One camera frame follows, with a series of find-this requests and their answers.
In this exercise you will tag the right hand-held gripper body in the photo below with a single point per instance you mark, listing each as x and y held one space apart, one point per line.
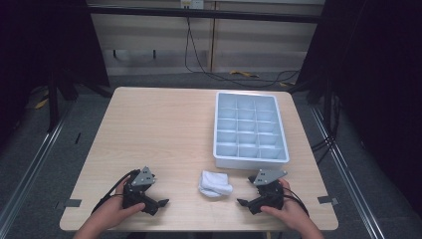
269 194

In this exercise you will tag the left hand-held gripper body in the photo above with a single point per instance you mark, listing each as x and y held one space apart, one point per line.
139 195

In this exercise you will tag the person's right hand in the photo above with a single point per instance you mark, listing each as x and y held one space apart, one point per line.
289 209

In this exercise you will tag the person's left hand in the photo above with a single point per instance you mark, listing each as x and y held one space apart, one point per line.
111 210

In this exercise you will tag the white rolled sock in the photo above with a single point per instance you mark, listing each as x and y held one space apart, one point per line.
214 185

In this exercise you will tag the white compartment tray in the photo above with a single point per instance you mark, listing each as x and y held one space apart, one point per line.
249 129

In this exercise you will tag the grey tape strip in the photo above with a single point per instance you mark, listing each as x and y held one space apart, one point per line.
73 203
327 200

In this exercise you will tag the black floor tape strip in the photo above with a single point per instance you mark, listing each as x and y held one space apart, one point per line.
78 138

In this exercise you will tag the yellow floor tape scrap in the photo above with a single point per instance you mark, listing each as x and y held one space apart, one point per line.
244 73
41 103

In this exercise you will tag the black metal stand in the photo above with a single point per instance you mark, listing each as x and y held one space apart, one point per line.
53 99

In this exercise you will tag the black curtain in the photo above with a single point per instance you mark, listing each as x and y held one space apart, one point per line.
40 43
375 83

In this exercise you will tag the black horizontal bar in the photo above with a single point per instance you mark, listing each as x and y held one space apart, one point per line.
205 14

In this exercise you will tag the metal floor rail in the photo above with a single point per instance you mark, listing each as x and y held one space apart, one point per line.
345 169
31 166

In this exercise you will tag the white wall socket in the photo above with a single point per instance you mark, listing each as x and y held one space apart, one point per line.
191 3

